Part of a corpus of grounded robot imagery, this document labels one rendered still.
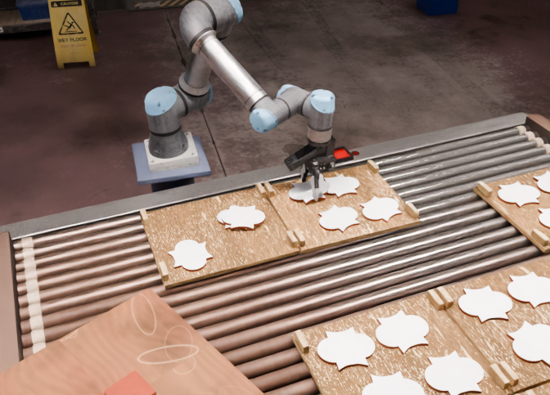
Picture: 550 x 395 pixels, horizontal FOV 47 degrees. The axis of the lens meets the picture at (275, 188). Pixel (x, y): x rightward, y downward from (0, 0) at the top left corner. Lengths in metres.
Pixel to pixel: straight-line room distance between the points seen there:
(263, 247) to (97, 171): 2.29
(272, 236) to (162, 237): 0.34
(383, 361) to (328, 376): 0.14
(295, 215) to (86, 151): 2.46
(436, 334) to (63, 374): 0.91
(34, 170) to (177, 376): 2.88
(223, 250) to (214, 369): 0.53
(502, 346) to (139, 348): 0.89
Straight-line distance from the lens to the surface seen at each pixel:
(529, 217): 2.15
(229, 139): 4.22
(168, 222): 2.00
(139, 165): 2.41
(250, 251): 1.87
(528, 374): 1.68
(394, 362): 1.61
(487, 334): 1.73
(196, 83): 2.30
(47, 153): 4.32
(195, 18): 2.00
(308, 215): 2.00
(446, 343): 1.68
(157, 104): 2.27
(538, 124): 2.67
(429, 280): 1.85
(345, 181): 2.15
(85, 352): 1.53
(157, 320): 1.56
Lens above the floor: 2.17
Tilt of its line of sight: 36 degrees down
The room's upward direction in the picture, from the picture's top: straight up
